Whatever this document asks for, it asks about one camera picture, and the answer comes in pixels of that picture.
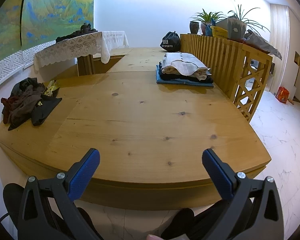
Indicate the white curtain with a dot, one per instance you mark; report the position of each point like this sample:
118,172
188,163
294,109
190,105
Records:
278,42

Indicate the brown long-sleeve shirt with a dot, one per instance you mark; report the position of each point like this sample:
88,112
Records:
27,102

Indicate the grey plastic bag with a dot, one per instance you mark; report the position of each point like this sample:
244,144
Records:
262,43

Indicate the black shirt with gold print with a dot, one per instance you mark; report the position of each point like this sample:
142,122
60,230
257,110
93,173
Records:
43,107

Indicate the white lace tablecloth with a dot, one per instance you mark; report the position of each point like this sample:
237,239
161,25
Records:
77,45

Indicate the yellow plastic basket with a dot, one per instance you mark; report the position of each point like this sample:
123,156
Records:
218,32

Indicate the red box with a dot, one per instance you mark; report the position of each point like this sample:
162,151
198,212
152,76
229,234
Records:
283,95

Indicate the pile of dark unfolded clothes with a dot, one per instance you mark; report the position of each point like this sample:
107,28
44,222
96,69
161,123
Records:
28,82

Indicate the dark tea set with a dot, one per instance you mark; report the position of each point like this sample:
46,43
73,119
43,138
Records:
77,32

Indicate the red garment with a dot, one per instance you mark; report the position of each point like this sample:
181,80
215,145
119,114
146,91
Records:
6,107

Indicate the grey box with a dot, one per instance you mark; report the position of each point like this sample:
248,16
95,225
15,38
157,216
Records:
236,28

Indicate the potted green plant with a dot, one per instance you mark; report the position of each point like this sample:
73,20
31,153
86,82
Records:
237,12
206,16

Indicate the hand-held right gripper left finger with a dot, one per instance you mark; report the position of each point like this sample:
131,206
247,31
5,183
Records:
86,172

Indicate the dark ceramic vase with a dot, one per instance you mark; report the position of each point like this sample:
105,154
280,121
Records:
193,27

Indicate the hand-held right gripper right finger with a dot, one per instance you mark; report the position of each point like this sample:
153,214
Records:
220,175

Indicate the landscape wall painting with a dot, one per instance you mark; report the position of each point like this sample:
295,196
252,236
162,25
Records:
40,12

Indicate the white folded garment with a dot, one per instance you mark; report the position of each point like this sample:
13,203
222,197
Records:
182,63

